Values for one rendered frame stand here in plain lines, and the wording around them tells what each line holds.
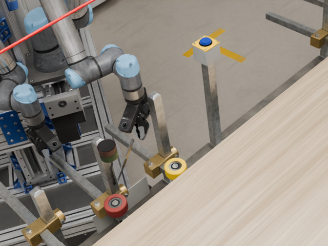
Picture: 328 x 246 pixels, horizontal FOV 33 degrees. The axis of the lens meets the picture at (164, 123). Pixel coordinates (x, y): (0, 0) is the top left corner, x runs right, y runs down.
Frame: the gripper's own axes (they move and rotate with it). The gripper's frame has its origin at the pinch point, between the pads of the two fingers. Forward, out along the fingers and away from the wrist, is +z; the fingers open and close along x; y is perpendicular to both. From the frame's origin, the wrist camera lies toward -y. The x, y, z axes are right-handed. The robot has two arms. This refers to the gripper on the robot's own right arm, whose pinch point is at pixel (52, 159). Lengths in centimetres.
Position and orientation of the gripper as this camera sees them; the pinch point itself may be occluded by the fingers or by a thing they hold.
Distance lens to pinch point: 226.2
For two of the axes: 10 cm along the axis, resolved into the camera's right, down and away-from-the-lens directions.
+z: 1.3, 7.2, 6.8
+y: -6.7, -4.4, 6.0
